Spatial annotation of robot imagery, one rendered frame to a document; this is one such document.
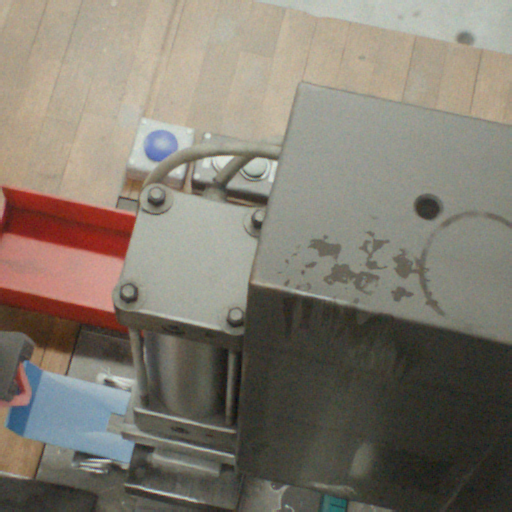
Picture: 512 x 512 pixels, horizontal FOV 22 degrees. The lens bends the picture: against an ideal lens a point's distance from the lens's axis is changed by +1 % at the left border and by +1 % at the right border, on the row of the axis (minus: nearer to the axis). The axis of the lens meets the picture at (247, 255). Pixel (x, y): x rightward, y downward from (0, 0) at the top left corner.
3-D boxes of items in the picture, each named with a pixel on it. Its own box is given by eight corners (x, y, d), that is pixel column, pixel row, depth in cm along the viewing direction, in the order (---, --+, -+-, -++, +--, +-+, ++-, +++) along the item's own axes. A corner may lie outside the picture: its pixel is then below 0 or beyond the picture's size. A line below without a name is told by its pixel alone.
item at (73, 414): (26, 367, 137) (24, 359, 134) (172, 404, 137) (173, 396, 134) (5, 433, 135) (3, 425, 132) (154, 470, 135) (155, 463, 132)
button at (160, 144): (148, 133, 157) (148, 125, 155) (182, 140, 157) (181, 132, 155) (140, 163, 155) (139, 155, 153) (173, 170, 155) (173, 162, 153)
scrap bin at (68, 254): (8, 205, 155) (1, 182, 149) (220, 252, 153) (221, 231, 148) (-23, 300, 150) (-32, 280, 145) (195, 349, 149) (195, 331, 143)
